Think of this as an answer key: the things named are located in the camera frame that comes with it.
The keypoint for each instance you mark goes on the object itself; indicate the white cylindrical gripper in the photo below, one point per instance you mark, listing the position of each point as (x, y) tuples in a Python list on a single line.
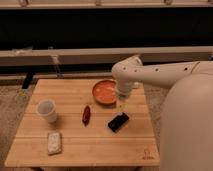
[(123, 89)]

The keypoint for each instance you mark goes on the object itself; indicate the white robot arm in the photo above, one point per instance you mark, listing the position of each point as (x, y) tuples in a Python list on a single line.
[(186, 138)]

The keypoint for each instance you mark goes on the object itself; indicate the orange ceramic bowl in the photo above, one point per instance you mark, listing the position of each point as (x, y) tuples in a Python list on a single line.
[(104, 92)]

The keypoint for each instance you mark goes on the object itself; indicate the wooden table board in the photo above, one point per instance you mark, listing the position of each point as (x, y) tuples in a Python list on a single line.
[(92, 145)]

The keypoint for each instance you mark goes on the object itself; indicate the white rectangular sponge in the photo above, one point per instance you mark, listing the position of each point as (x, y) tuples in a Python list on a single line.
[(54, 143)]

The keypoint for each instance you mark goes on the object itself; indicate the long metal rail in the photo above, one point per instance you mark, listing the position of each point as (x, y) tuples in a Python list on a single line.
[(103, 55)]

